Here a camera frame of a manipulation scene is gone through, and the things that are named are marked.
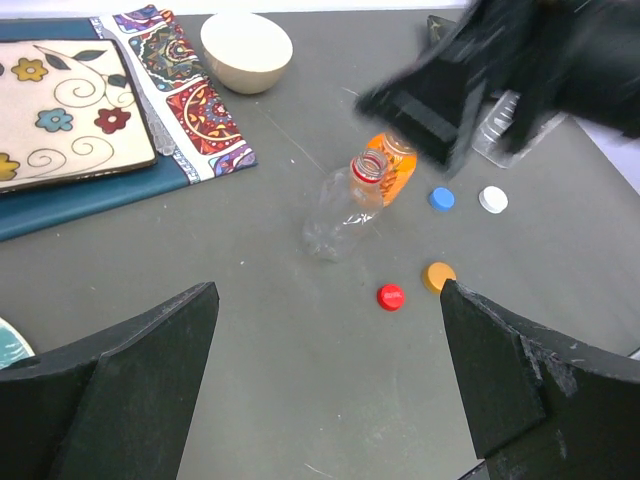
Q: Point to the red teal round plate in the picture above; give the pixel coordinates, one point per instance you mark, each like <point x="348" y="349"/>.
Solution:
<point x="13" y="346"/>

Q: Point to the white bottle cap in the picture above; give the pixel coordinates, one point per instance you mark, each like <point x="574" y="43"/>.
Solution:
<point x="493" y="199"/>

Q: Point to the orange juice bottle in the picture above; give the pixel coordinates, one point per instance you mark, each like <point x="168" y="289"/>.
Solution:
<point x="402" y="161"/>

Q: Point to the small red cap bottle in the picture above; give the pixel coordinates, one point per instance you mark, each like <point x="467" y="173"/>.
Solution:
<point x="350" y="200"/>

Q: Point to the large clear plastic bottle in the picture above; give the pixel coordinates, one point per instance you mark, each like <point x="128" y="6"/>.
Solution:
<point x="489" y="139"/>

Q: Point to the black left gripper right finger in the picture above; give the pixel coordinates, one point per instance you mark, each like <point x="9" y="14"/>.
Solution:
<point x="539" y="404"/>

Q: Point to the orange bottle cap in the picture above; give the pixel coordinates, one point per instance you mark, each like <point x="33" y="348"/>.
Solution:
<point x="435" y="275"/>

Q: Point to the blue patterned placemat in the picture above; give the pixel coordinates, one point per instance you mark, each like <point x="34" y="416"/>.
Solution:
<point x="193" y="132"/>

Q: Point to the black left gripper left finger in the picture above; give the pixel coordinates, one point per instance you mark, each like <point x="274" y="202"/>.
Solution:
<point x="117" y="404"/>

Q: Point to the cream ceramic bowl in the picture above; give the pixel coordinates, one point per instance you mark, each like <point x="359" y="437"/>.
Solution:
<point x="247" y="53"/>

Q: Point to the cream floral square plate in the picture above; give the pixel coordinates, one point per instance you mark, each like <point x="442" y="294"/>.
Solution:
<point x="69" y="112"/>

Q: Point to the blue bottle cap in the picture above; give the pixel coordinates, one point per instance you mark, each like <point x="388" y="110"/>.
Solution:
<point x="442" y="199"/>

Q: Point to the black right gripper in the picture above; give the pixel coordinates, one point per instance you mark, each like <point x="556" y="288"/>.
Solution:
<point x="578" y="57"/>

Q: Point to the red bottle cap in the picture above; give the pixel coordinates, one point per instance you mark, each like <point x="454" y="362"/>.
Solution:
<point x="391" y="297"/>

